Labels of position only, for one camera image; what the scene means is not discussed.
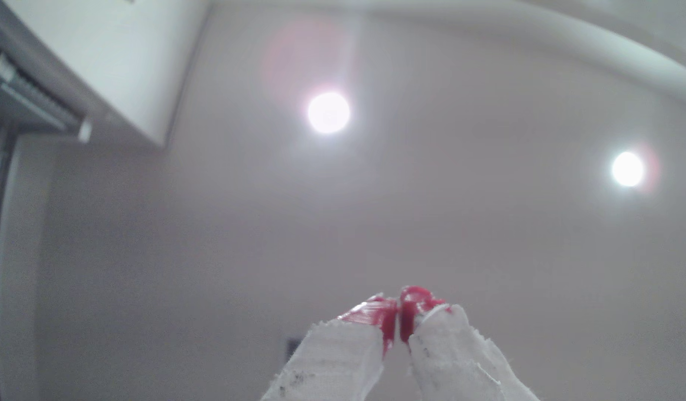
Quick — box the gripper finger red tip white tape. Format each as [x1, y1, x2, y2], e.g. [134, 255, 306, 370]
[400, 286, 541, 401]
[260, 293, 399, 401]

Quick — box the round ceiling light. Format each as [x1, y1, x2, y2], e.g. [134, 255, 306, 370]
[611, 151, 646, 188]
[307, 91, 351, 135]

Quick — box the grey window blind rail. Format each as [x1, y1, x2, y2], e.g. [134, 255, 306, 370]
[0, 51, 94, 143]

